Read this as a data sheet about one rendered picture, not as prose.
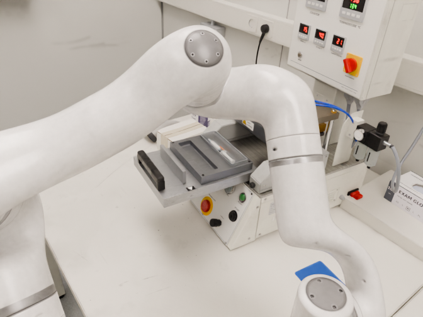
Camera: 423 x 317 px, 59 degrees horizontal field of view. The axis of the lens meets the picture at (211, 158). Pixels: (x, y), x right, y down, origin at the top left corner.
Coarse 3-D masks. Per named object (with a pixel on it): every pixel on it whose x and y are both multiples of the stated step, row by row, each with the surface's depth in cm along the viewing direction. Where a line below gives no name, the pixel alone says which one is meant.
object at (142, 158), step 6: (138, 156) 104; (144, 156) 102; (138, 162) 105; (144, 162) 100; (150, 162) 99; (150, 168) 97; (156, 168) 97; (150, 174) 98; (156, 174) 95; (156, 180) 95; (162, 180) 94; (162, 186) 95
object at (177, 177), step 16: (160, 160) 107; (176, 160) 101; (144, 176) 103; (176, 176) 101; (192, 176) 102; (240, 176) 103; (160, 192) 95; (176, 192) 95; (192, 192) 97; (208, 192) 100
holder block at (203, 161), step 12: (180, 144) 112; (192, 144) 113; (204, 144) 111; (180, 156) 107; (192, 156) 108; (204, 156) 107; (216, 156) 106; (192, 168) 101; (204, 168) 104; (216, 168) 102; (228, 168) 101; (240, 168) 103; (204, 180) 98
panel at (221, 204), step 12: (216, 192) 117; (240, 192) 108; (252, 192) 105; (216, 204) 116; (228, 204) 111; (240, 204) 108; (204, 216) 119; (216, 216) 115; (240, 216) 107; (216, 228) 114; (228, 228) 110; (228, 240) 109
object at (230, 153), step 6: (210, 132) 116; (216, 132) 116; (210, 138) 113; (216, 138) 113; (222, 138) 113; (216, 144) 110; (222, 144) 110; (228, 144) 110; (222, 150) 107; (228, 150) 107; (234, 150) 108; (228, 156) 105; (234, 156) 105; (240, 156) 105; (234, 162) 102
